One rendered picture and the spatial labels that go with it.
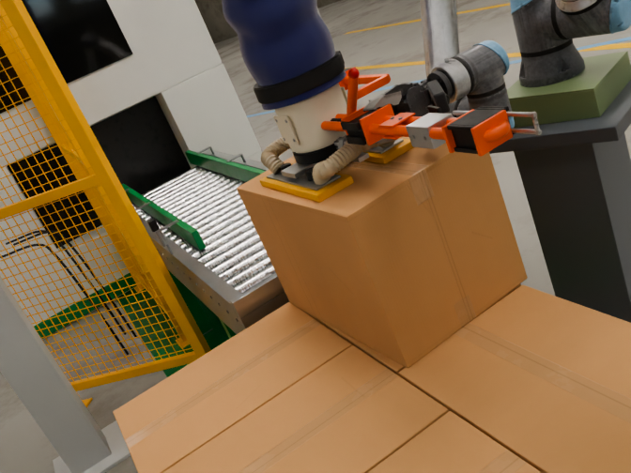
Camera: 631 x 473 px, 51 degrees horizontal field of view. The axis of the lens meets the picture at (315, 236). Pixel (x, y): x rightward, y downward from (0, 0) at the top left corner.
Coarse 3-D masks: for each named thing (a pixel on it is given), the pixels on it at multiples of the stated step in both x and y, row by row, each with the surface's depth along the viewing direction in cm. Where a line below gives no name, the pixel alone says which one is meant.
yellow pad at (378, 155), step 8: (392, 144) 161; (400, 144) 160; (408, 144) 159; (368, 152) 164; (376, 152) 161; (384, 152) 159; (392, 152) 158; (400, 152) 158; (368, 160) 163; (376, 160) 160; (384, 160) 157
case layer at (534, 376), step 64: (320, 320) 187; (512, 320) 153; (576, 320) 144; (192, 384) 183; (256, 384) 170; (320, 384) 160; (384, 384) 150; (448, 384) 142; (512, 384) 134; (576, 384) 128; (128, 448) 168; (192, 448) 157; (256, 448) 148; (320, 448) 139; (384, 448) 132; (448, 448) 126; (512, 448) 120; (576, 448) 114
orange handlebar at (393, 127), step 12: (372, 84) 175; (384, 84) 177; (360, 96) 174; (384, 120) 140; (396, 120) 133; (408, 120) 132; (504, 120) 110; (372, 132) 139; (384, 132) 134; (396, 132) 130; (432, 132) 120; (492, 132) 108; (504, 132) 108
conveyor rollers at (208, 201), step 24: (192, 168) 416; (168, 192) 385; (192, 192) 363; (216, 192) 349; (144, 216) 362; (192, 216) 327; (216, 216) 313; (240, 216) 300; (216, 240) 279; (240, 240) 272; (216, 264) 260; (240, 264) 246; (264, 264) 240; (240, 288) 228
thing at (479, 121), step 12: (456, 120) 115; (468, 120) 112; (480, 120) 110; (492, 120) 109; (444, 132) 115; (456, 132) 114; (468, 132) 111; (480, 132) 108; (456, 144) 115; (468, 144) 113; (480, 144) 109; (492, 144) 110
